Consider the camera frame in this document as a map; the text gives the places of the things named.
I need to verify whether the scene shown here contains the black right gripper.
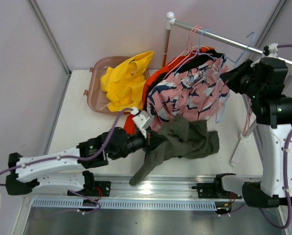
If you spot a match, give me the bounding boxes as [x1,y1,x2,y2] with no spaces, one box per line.
[221,59,263,101]

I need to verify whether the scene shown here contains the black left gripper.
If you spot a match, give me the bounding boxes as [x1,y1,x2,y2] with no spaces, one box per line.
[111,126,166,161]

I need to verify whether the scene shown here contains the pink hanger of yellow shorts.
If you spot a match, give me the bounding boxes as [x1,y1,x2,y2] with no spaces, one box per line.
[242,94,257,138]

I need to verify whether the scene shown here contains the olive green shorts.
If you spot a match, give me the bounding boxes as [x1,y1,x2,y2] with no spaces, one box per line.
[129,114,220,186]

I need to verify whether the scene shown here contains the pink patterned shorts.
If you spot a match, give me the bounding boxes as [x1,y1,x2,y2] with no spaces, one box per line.
[146,57,229,131]

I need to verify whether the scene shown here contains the yellow shorts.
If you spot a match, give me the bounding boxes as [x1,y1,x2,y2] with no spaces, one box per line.
[100,51,154,112]

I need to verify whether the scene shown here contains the black shorts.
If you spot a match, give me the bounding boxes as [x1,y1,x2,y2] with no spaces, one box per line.
[142,48,224,103]

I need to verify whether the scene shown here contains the blue hanger of patterned shorts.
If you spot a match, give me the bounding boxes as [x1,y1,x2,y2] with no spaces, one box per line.
[173,29,216,74]

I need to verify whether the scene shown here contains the pink hanger of black shorts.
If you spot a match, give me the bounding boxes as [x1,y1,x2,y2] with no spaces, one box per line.
[162,25,204,80]

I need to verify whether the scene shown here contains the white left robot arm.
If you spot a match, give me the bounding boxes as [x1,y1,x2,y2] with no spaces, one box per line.
[5,127,166,196]

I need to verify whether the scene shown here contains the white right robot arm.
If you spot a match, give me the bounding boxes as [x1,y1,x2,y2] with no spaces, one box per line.
[212,57,292,208]

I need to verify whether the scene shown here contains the orange shorts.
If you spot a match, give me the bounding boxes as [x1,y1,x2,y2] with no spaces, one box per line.
[123,47,223,134]

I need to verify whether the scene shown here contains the pink hanger of orange shorts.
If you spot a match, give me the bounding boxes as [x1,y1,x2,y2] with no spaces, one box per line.
[170,24,202,69]

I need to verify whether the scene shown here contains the metal clothes rack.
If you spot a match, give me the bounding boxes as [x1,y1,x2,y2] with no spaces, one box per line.
[161,11,292,166]

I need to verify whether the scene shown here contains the pink translucent plastic basin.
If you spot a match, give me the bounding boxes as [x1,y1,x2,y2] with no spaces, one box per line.
[84,56,150,115]

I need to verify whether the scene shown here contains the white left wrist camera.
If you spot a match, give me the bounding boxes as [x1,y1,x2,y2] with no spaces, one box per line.
[131,107,153,139]

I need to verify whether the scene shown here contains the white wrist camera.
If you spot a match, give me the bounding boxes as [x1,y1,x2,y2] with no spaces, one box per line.
[261,43,292,66]
[131,107,153,139]

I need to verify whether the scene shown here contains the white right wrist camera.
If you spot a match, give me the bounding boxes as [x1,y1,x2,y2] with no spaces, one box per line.
[261,43,292,66]

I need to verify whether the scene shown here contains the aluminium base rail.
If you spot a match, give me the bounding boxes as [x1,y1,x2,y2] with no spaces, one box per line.
[22,172,259,212]

